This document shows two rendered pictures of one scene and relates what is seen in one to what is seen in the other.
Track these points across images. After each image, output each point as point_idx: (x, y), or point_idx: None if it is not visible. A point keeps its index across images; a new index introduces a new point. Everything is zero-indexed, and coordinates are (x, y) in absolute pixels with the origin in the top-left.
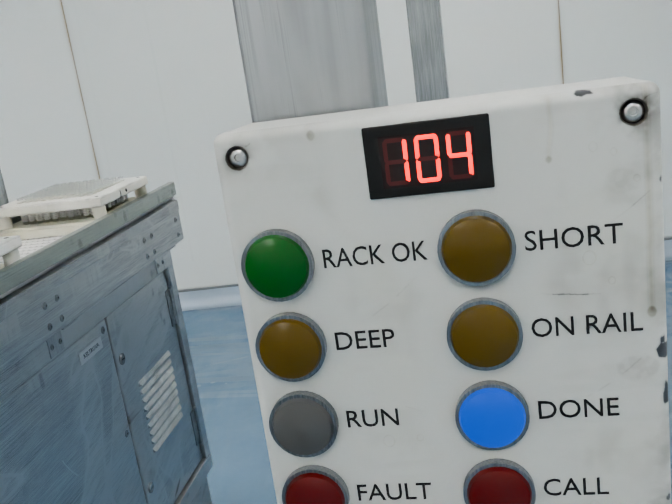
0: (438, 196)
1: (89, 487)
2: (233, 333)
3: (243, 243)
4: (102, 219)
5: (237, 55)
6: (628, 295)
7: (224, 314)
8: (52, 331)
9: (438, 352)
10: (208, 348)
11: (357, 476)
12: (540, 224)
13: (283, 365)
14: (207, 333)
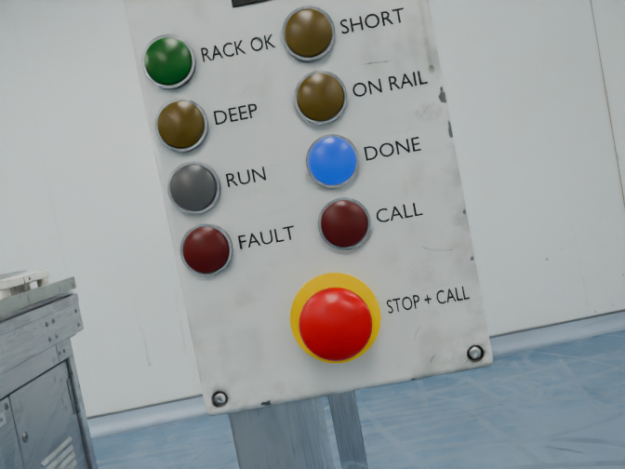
0: (279, 1)
1: None
2: (132, 452)
3: (142, 49)
4: (7, 298)
5: (129, 195)
6: (414, 59)
7: (123, 437)
8: None
9: (289, 117)
10: (108, 468)
11: (237, 228)
12: (350, 14)
13: (176, 135)
14: (107, 455)
